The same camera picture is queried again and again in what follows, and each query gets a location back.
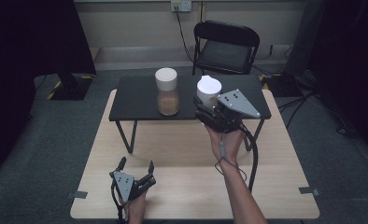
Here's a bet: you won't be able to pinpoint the thin grey cable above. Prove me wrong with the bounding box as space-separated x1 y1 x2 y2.
214 133 248 182

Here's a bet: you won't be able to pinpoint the black stand base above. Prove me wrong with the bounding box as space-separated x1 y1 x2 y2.
259 72 305 98
46 72 95 102

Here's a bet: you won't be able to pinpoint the black shelf with metal legs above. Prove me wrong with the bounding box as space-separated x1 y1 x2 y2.
108 74 273 155

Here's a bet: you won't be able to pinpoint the black power cable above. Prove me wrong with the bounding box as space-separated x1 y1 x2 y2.
174 7 195 63

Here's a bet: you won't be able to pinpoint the white cup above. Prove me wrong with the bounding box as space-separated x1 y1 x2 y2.
196 75 223 109

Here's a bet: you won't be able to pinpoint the person's left hand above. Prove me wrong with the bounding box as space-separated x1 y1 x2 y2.
122 190 148 224

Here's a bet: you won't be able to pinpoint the glass jar with brown contents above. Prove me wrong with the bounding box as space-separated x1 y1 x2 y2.
154 67 180 117

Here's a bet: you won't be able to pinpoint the black folding chair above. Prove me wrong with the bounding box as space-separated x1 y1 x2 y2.
191 20 262 77

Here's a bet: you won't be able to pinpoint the black curtain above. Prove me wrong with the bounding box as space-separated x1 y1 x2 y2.
284 0 368 157
0 0 97 171

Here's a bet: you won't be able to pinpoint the person's right hand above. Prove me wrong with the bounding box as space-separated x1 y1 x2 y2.
205 124 248 166

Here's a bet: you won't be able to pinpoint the white wall socket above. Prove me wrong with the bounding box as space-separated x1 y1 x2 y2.
170 0 193 13

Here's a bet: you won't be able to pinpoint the black floor cables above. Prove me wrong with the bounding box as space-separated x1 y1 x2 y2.
276 89 359 138

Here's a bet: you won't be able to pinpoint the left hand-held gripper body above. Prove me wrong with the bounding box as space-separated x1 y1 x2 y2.
109 170 157 203

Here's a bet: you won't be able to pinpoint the grey tape marker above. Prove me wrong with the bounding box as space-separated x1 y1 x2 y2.
65 190 89 200
298 186 321 197

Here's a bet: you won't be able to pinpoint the thick black gripper cable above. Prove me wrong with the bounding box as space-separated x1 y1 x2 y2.
238 122 260 193

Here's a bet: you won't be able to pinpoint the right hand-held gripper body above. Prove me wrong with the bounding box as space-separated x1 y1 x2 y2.
194 89 262 134

